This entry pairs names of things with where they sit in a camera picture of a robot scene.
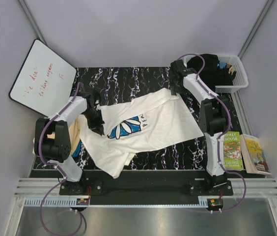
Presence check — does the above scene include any beige item in basket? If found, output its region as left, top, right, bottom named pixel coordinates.
left=228, top=66, right=236, bottom=75

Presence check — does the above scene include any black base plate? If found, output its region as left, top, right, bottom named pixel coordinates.
left=59, top=170, right=233, bottom=196

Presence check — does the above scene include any blue item in basket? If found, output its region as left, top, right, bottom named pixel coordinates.
left=218, top=61, right=228, bottom=69

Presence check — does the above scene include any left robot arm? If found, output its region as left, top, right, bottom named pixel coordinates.
left=34, top=89, right=104, bottom=195

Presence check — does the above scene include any whiteboard with red writing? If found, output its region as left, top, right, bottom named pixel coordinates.
left=8, top=39, right=77, bottom=117

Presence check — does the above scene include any folded beige t-shirt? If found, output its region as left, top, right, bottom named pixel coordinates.
left=33, top=118, right=81, bottom=160

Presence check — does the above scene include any yellow paperback book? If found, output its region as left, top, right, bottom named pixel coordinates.
left=240, top=134, right=271, bottom=176

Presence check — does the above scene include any white plastic basket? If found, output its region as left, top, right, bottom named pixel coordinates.
left=182, top=54, right=249, bottom=93

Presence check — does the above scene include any green treehouse book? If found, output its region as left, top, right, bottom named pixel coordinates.
left=223, top=131, right=244, bottom=171

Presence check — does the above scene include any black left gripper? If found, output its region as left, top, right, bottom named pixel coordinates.
left=83, top=108, right=105, bottom=136

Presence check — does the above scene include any white flower print t-shirt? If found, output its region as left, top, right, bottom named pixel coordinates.
left=79, top=88, right=203, bottom=178

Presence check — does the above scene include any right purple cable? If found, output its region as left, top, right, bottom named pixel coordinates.
left=176, top=53, right=247, bottom=214

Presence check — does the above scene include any folded blue t-shirt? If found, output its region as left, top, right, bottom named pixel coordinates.
left=71, top=141, right=82, bottom=158

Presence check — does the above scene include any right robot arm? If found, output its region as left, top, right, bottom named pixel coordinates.
left=169, top=59, right=231, bottom=195

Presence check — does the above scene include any black t-shirt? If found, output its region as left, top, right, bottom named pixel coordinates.
left=199, top=54, right=236, bottom=91

